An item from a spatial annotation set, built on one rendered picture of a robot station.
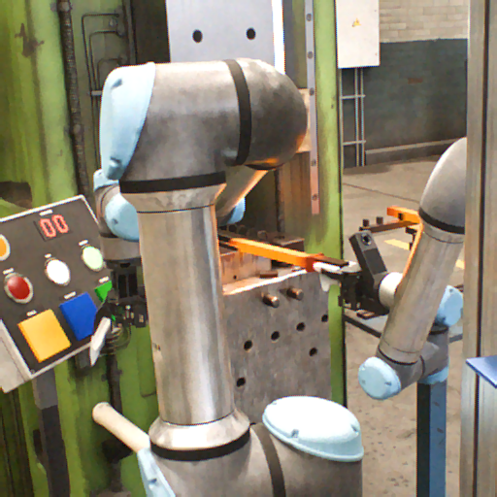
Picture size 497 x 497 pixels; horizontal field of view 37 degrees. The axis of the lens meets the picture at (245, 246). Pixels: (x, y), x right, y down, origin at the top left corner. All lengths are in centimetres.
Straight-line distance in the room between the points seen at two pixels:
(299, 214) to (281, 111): 134
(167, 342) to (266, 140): 24
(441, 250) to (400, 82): 836
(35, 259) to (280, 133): 72
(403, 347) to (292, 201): 89
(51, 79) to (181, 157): 97
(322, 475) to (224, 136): 40
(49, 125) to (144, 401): 74
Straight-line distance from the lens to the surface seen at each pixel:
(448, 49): 999
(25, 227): 142
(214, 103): 76
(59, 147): 171
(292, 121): 81
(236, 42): 178
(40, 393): 154
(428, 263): 121
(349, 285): 153
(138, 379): 193
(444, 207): 116
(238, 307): 178
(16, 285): 135
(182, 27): 170
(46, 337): 134
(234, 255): 182
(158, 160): 75
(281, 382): 194
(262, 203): 213
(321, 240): 220
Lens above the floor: 147
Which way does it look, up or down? 15 degrees down
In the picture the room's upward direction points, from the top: 3 degrees counter-clockwise
